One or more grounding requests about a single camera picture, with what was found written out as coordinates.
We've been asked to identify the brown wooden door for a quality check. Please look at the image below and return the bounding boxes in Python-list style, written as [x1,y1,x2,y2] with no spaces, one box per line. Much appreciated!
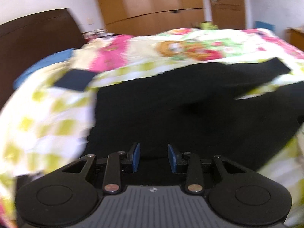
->
[210,0,246,29]

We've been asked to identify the dark navy folded cloth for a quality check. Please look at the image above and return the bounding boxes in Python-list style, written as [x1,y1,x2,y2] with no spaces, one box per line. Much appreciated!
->
[54,69,98,92]

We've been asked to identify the blue pillow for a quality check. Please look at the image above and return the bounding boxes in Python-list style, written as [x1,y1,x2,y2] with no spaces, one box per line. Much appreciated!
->
[13,48,75,90]

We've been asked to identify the clutter on bedside table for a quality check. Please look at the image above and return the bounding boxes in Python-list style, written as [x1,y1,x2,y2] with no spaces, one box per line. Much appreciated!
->
[83,29,114,41]

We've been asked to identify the green checked cartoon bed quilt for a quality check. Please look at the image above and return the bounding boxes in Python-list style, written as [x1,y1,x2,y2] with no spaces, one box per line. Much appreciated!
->
[1,28,303,227]

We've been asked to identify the brown wooden wardrobe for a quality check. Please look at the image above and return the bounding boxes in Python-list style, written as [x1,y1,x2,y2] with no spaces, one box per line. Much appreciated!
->
[98,0,205,36]

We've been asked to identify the black pants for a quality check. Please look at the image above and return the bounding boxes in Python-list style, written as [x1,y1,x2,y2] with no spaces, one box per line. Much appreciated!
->
[85,58,303,170]

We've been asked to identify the dark brown wooden headboard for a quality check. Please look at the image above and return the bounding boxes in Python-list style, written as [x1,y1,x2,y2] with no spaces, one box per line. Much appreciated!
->
[0,9,85,107]

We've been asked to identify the brown wooden side desk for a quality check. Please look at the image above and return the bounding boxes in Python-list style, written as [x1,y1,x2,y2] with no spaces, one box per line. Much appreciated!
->
[286,27,304,51]

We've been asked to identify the blue foam mat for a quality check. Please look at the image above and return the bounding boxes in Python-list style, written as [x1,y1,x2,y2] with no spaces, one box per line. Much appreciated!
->
[255,21,275,32]

